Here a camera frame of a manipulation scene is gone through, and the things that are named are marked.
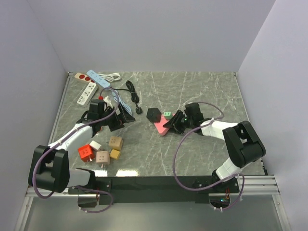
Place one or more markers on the pink power strip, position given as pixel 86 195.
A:
pixel 159 125

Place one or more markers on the beige pink cube adapter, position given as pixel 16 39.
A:
pixel 103 158

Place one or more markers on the green plug adapter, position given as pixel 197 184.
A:
pixel 167 115

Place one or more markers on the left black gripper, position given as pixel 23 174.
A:
pixel 120 119

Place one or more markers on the orange cube adapter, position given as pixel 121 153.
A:
pixel 115 143

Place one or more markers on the white charger plug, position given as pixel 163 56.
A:
pixel 95 146

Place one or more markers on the red cube plug adapter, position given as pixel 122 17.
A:
pixel 86 153

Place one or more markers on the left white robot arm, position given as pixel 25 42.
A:
pixel 50 164

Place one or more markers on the beige red power strip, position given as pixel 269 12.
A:
pixel 83 78

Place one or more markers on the blue power strip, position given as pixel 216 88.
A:
pixel 104 81

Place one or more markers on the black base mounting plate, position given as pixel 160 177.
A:
pixel 150 190

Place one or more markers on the yellow plug adapter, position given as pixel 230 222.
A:
pixel 115 154

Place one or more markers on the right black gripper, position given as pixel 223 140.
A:
pixel 174 122

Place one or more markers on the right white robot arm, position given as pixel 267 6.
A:
pixel 242 142

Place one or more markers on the white usb power strip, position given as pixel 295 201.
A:
pixel 87 94

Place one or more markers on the black cube adapter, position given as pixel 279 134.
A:
pixel 153 115

